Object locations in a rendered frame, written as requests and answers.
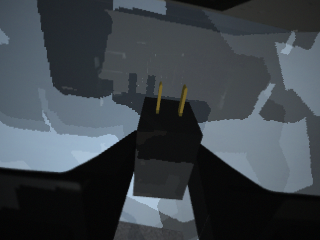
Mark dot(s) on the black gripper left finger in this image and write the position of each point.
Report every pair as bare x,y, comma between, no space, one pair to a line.
89,197

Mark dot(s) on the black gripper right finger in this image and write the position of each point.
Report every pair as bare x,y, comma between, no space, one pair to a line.
227,205

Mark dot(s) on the black two-prong plug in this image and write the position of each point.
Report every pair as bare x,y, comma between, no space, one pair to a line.
167,143

